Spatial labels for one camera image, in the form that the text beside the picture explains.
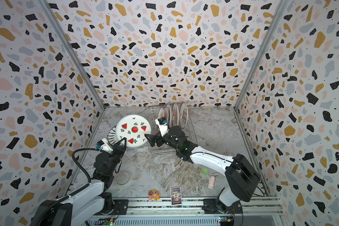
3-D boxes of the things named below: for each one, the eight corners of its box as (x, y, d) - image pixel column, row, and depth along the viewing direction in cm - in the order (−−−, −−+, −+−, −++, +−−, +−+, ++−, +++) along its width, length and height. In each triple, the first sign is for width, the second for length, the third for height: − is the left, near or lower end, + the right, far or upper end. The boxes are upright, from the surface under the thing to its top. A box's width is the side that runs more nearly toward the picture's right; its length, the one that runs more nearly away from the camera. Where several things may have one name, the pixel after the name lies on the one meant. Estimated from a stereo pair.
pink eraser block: (207, 187, 83) (208, 185, 80) (209, 176, 87) (210, 175, 84) (212, 189, 82) (213, 187, 80) (214, 178, 86) (215, 176, 84)
